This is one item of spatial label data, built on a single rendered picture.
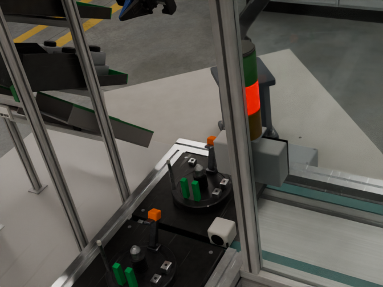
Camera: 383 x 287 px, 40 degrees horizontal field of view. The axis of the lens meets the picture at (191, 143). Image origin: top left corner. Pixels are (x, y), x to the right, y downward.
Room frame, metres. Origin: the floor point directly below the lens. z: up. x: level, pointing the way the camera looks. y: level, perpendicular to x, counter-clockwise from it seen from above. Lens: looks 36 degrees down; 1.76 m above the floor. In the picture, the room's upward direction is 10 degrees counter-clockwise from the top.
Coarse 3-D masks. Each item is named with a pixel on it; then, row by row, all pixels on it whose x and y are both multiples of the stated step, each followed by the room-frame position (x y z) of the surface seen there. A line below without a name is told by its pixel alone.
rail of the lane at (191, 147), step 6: (180, 138) 1.15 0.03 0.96; (174, 144) 1.13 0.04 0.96; (180, 144) 1.13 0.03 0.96; (186, 144) 1.12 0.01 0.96; (192, 144) 1.12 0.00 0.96; (198, 144) 1.11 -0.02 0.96; (204, 144) 1.11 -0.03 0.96; (186, 150) 1.09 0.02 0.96; (192, 150) 1.09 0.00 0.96; (198, 150) 1.08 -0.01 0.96; (204, 150) 1.08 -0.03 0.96; (204, 156) 1.06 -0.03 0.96
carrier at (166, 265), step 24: (120, 240) 0.80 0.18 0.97; (144, 240) 0.79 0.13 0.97; (168, 240) 0.78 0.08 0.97; (192, 240) 0.77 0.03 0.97; (96, 264) 0.75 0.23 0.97; (120, 264) 0.72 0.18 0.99; (144, 264) 0.69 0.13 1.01; (168, 264) 0.68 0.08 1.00; (192, 264) 0.70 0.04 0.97; (216, 264) 0.70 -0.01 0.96
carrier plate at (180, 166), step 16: (176, 160) 1.05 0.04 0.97; (176, 176) 0.98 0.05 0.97; (160, 192) 0.93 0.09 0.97; (144, 208) 0.89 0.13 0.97; (160, 208) 0.88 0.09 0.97; (176, 208) 0.87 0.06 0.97; (224, 208) 0.84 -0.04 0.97; (160, 224) 0.84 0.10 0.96; (176, 224) 0.82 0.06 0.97; (192, 224) 0.81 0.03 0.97; (208, 224) 0.80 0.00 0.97; (208, 240) 0.77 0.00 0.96
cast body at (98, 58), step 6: (90, 48) 1.12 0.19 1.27; (96, 48) 1.12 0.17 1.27; (96, 54) 1.11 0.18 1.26; (102, 54) 1.12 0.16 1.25; (96, 60) 1.11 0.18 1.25; (102, 60) 1.11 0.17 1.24; (96, 66) 1.10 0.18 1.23; (102, 66) 1.11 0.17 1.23; (108, 66) 1.12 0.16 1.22; (96, 72) 1.10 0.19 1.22; (102, 72) 1.11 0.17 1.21
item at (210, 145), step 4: (212, 136) 0.98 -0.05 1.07; (208, 140) 0.97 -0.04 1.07; (212, 140) 0.96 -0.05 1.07; (208, 144) 0.96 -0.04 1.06; (212, 144) 0.96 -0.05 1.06; (208, 148) 0.95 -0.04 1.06; (212, 148) 0.96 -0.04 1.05; (212, 152) 0.96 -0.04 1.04; (208, 156) 0.96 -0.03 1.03; (212, 156) 0.95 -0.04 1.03; (208, 160) 0.96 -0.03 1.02; (212, 160) 0.95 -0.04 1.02; (208, 164) 0.95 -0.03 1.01; (212, 164) 0.95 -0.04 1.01; (208, 168) 0.95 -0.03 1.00; (212, 168) 0.95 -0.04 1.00
